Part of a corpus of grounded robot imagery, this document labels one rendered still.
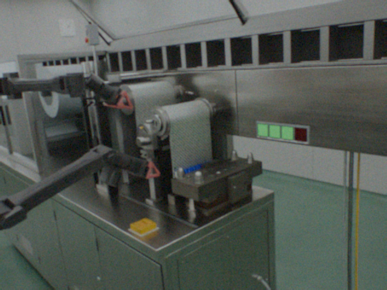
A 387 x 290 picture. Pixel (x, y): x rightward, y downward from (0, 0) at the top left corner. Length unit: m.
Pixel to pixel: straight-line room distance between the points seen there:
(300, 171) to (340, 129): 3.01
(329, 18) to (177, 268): 1.01
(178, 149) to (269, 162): 3.13
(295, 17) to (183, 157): 0.71
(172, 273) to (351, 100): 0.86
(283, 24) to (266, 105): 0.32
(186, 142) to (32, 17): 5.88
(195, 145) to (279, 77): 0.46
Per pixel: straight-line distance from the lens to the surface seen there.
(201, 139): 1.59
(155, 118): 1.49
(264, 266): 1.74
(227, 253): 1.49
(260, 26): 1.52
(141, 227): 1.33
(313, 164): 4.24
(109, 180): 1.33
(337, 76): 1.34
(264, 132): 1.53
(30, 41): 7.10
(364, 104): 1.31
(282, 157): 4.44
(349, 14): 1.33
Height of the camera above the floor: 1.50
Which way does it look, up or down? 14 degrees down
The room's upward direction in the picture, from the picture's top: 4 degrees counter-clockwise
